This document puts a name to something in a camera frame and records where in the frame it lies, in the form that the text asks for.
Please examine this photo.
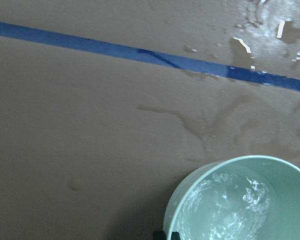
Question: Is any mint green bowl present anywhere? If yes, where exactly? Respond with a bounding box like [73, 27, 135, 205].
[163, 155, 300, 240]

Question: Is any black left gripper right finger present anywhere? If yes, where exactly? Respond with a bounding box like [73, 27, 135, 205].
[170, 231, 180, 240]

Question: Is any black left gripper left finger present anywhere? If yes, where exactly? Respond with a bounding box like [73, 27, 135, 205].
[152, 230, 166, 240]

